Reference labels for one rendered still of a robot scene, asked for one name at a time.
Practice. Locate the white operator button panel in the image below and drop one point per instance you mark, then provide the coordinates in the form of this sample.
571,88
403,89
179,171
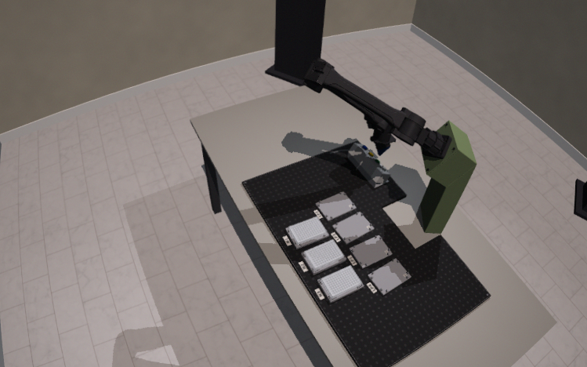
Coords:
369,166

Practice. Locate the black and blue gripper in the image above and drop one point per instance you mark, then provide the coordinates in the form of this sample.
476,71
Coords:
383,142

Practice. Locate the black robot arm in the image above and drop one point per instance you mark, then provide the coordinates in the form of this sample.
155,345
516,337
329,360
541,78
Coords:
410,131

